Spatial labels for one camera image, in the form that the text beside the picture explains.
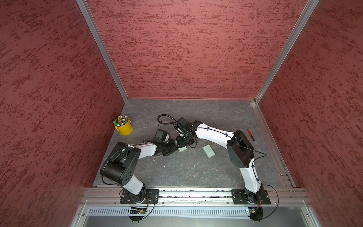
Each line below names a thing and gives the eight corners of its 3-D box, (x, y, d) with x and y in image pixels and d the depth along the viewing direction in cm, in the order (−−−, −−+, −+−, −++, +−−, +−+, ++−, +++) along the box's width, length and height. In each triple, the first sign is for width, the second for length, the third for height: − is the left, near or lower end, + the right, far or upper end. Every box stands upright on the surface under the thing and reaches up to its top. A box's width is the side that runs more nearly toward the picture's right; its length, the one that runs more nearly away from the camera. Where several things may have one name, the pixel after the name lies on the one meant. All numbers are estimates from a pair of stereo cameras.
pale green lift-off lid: (208, 158, 90) (209, 156, 88) (202, 148, 94) (203, 146, 92) (215, 155, 91) (215, 153, 89) (208, 145, 96) (209, 143, 94)
